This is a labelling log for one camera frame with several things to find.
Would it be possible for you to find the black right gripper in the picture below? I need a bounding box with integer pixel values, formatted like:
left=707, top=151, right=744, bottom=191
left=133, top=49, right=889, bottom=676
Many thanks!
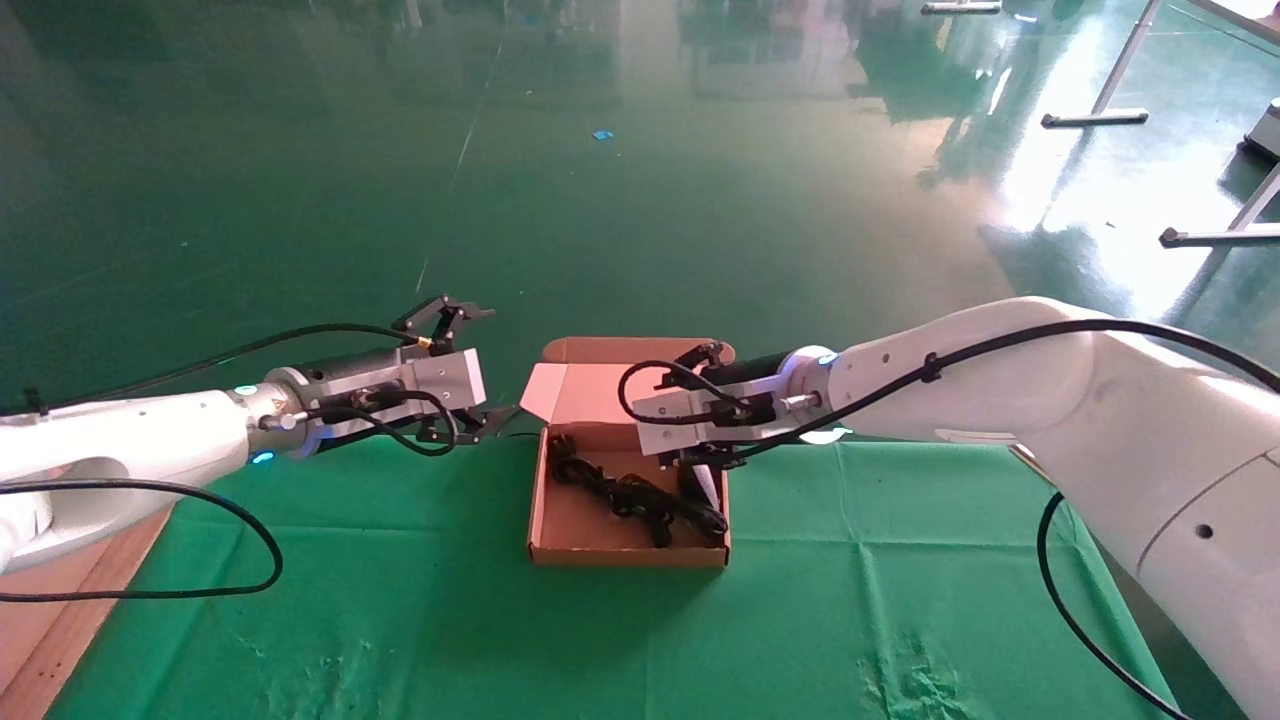
left=672, top=340, right=806, bottom=506

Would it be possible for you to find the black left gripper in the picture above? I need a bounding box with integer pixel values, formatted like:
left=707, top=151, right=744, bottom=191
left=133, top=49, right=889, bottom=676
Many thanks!
left=298, top=295, right=521, bottom=456

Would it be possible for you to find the black computer mouse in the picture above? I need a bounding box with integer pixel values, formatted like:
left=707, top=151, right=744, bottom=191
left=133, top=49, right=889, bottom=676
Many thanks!
left=677, top=464, right=725, bottom=521

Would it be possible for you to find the black cable bundle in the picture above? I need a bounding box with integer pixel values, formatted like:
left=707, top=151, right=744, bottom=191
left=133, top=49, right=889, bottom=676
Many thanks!
left=548, top=432, right=729, bottom=549

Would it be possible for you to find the open brown cardboard box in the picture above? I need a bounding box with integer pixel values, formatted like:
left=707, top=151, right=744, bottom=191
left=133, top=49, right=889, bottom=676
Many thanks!
left=520, top=337, right=749, bottom=569

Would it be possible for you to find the green table cloth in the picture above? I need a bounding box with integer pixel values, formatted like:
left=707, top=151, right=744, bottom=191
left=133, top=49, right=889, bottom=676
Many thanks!
left=45, top=433, right=1186, bottom=720

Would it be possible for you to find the grey metal table leg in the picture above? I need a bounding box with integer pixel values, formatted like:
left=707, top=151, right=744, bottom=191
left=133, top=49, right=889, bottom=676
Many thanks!
left=1040, top=0, right=1167, bottom=130
left=1159, top=160, right=1280, bottom=250

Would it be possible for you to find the brown wooden board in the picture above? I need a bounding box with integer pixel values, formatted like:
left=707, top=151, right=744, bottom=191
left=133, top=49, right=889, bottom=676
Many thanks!
left=0, top=505, right=177, bottom=720

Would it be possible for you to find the grey machine base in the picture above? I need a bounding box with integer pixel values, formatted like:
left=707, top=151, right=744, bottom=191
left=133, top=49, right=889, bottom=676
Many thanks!
left=1238, top=98, right=1280, bottom=163

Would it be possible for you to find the white table top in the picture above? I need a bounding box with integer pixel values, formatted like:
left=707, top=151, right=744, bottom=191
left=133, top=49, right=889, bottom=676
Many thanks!
left=1185, top=0, right=1280, bottom=49

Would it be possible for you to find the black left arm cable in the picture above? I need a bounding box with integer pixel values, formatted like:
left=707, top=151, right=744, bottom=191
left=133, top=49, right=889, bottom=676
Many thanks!
left=0, top=322, right=463, bottom=602

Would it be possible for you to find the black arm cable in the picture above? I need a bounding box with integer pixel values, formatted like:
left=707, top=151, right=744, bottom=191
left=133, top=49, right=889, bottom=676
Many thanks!
left=0, top=322, right=463, bottom=602
left=617, top=318, right=1280, bottom=720

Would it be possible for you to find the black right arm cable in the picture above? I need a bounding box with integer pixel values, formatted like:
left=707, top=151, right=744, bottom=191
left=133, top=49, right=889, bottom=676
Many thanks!
left=617, top=318, right=1280, bottom=720

